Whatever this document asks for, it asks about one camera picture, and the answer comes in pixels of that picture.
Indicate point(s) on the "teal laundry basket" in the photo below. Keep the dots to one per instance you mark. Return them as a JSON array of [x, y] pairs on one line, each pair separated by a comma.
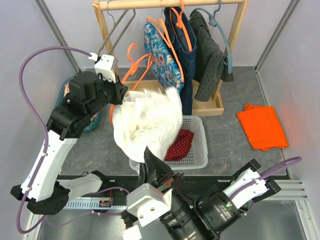
[[94, 120]]

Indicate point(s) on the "orange hanger of white skirt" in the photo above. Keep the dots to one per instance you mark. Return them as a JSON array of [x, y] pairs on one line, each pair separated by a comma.
[[135, 65]]

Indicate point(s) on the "orange hanger of floral skirt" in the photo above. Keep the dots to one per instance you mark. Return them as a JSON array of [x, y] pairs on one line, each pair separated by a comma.
[[163, 32]]

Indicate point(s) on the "orange folded cloth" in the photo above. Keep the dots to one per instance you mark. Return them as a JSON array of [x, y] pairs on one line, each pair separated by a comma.
[[262, 127]]

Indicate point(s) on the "slotted grey cable duct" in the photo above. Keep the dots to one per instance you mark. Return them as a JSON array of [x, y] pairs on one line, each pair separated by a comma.
[[93, 204]]

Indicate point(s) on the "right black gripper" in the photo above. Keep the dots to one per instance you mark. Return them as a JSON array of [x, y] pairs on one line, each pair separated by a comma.
[[162, 173]]

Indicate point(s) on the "blue floral skirt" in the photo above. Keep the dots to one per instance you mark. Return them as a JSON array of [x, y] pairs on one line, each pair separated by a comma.
[[164, 66]]

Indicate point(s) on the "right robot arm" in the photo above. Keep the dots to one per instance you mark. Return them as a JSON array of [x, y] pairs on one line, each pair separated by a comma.
[[197, 208]]

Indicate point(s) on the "blue-grey hanger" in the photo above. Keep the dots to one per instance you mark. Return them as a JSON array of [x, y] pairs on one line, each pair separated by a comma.
[[227, 60]]

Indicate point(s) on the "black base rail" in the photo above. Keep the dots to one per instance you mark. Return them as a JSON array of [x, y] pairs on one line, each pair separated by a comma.
[[192, 185]]

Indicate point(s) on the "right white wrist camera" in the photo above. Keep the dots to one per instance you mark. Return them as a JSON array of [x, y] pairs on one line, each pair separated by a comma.
[[145, 204]]

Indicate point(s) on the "peach floral garment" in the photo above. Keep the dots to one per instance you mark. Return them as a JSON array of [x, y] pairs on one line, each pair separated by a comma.
[[66, 90]]

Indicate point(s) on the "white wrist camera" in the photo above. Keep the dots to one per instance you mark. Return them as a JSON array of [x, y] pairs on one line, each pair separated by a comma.
[[145, 204], [104, 66]]

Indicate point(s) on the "orange hanger of denim skirt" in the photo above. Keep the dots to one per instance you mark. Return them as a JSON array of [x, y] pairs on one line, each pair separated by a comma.
[[181, 25]]

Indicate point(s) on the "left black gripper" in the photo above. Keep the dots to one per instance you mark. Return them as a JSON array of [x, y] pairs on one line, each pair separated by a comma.
[[119, 90]]

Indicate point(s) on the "dark denim skirt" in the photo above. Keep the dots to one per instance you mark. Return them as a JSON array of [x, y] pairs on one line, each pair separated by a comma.
[[186, 58]]

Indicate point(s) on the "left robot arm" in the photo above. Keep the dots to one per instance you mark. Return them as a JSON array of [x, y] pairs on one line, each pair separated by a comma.
[[44, 193]]

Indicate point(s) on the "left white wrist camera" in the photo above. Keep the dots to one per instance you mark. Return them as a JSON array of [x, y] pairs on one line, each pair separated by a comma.
[[104, 66]]

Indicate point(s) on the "red polka dot skirt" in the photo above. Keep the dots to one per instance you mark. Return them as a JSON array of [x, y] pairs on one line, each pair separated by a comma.
[[180, 147]]

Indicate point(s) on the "grey metal hanger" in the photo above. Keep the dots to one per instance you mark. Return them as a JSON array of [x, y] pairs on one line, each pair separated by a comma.
[[106, 34]]

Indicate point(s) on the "dark grey dotted garment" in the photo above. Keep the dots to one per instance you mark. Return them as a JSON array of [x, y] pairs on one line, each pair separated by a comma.
[[210, 61]]

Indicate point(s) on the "white plastic laundry basket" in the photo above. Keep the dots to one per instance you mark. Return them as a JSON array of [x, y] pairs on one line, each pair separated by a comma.
[[197, 157]]

